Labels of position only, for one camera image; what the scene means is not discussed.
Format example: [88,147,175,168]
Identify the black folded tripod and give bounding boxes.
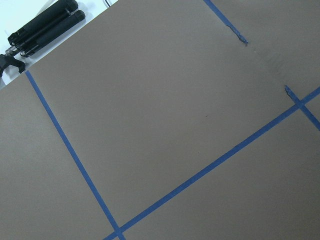
[0,0,86,75]

